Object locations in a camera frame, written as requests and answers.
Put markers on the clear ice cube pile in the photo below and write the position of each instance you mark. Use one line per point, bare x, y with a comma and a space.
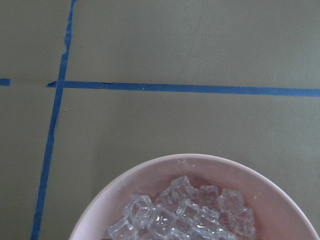
184, 212

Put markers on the pink plastic bowl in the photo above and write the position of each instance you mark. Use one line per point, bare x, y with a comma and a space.
277, 215

